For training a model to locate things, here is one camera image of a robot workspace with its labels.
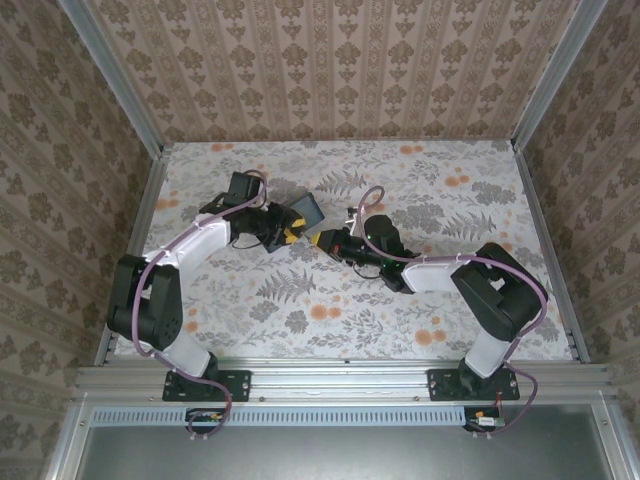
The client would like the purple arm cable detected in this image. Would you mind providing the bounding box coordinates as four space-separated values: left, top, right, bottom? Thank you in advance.
132 168 269 441
358 185 550 441

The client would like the aluminium front rail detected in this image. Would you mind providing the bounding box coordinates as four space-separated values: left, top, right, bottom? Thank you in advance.
72 357 614 404

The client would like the small controller board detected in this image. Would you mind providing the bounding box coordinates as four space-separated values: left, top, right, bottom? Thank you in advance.
187 408 226 434
463 406 506 434

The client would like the aluminium frame post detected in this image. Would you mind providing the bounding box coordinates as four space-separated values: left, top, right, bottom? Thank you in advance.
57 0 167 157
511 0 610 152

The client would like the aluminium side rail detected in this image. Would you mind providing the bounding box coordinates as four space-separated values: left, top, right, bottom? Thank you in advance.
513 143 592 364
93 144 175 366

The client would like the grey metal sheet panel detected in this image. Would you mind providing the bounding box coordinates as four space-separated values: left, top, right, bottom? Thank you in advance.
74 404 619 480

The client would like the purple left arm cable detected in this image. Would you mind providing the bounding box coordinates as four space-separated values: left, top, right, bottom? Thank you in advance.
132 168 269 441

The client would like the thin black cable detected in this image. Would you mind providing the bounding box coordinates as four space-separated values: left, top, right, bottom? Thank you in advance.
231 233 267 251
351 263 387 282

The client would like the slotted grey cable duct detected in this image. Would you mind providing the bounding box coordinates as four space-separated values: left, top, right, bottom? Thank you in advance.
92 405 469 427

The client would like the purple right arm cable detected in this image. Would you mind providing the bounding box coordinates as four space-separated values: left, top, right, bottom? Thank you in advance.
358 185 550 441

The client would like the floral printed tablecloth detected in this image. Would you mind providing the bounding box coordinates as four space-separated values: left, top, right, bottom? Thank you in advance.
114 139 576 361

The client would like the blue-grey padlock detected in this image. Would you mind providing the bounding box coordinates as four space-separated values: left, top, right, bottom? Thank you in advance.
266 191 326 254

